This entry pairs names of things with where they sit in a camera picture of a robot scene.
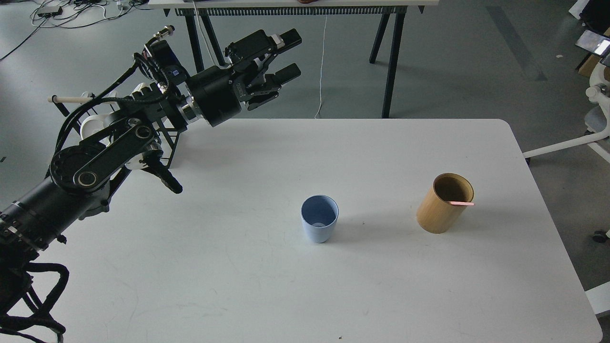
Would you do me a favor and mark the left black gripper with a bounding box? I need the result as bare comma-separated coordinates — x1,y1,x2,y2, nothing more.
185,29,302,127

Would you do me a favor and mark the light blue plastic cup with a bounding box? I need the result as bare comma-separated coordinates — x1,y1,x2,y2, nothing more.
300,194,339,243

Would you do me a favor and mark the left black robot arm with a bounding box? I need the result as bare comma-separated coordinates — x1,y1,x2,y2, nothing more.
1,25,302,343

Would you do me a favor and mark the black trestle background table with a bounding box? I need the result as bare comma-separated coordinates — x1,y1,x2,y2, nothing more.
148,0,439,119

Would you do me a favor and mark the white mug with face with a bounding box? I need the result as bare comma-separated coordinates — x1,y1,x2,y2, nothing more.
79,113,110,141

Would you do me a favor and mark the bamboo cylindrical holder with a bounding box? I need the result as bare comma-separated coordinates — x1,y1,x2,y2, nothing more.
416,173,474,234

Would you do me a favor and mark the white office chair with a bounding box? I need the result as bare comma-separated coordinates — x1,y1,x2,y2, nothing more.
518,77,610,250

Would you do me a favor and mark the white hanging cable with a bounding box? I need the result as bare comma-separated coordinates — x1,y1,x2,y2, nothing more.
314,14,328,119

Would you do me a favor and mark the black wire mug rack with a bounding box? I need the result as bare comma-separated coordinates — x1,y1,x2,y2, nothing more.
47,92,180,167

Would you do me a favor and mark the floor cables and power strip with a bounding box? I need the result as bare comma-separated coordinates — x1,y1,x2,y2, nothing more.
0,0,149,60

